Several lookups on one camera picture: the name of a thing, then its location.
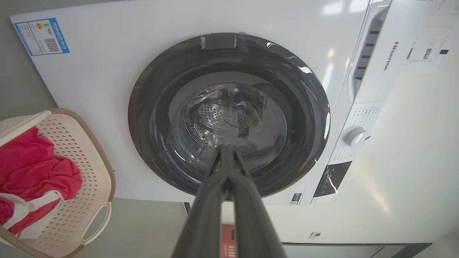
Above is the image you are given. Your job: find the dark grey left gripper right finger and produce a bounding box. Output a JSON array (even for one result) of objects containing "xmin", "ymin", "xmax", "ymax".
[{"xmin": 227, "ymin": 144, "xmax": 287, "ymax": 258}]

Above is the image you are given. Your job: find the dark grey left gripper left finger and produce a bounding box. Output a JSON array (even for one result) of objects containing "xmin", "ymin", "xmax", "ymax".
[{"xmin": 171, "ymin": 144, "xmax": 228, "ymax": 258}]

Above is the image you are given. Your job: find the cream perforated laundry basket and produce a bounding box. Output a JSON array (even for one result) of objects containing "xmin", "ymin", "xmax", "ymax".
[{"xmin": 0, "ymin": 108, "xmax": 116, "ymax": 258}]

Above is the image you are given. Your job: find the orange box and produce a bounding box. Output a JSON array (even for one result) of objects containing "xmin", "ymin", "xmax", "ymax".
[{"xmin": 220, "ymin": 225, "xmax": 237, "ymax": 258}]

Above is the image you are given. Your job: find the black washer display panel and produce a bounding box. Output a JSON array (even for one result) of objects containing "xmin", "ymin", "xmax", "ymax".
[{"xmin": 314, "ymin": 161, "xmax": 352, "ymax": 197}]

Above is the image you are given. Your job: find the black baseboard strip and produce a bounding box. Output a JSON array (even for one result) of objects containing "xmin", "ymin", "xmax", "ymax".
[{"xmin": 281, "ymin": 243, "xmax": 432, "ymax": 258}]

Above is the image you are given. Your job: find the round black washer door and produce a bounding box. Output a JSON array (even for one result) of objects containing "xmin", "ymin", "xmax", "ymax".
[{"xmin": 128, "ymin": 33, "xmax": 331, "ymax": 198}]

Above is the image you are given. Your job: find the white washer control knob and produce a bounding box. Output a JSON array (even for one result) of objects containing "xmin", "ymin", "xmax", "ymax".
[{"xmin": 345, "ymin": 128, "xmax": 370, "ymax": 148}]

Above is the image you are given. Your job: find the white garment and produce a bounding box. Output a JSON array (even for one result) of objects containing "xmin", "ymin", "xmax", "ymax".
[{"xmin": 0, "ymin": 190, "xmax": 63, "ymax": 240}]

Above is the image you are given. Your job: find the white front-load washing machine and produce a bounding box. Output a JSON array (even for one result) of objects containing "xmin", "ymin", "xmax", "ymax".
[{"xmin": 10, "ymin": 0, "xmax": 459, "ymax": 246}]

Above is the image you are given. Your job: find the red garment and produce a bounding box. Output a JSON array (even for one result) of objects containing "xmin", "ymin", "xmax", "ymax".
[{"xmin": 0, "ymin": 126, "xmax": 83, "ymax": 237}]

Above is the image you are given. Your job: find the blue energy label sticker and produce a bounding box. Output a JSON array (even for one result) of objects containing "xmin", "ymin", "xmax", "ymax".
[{"xmin": 14, "ymin": 18, "xmax": 70, "ymax": 56}]

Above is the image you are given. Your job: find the white paper sheet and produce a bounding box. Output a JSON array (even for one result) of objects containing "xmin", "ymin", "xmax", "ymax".
[{"xmin": 404, "ymin": 27, "xmax": 454, "ymax": 74}]

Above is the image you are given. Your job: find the white detergent drawer handle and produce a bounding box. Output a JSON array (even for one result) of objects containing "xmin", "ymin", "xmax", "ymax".
[{"xmin": 348, "ymin": 0, "xmax": 392, "ymax": 104}]

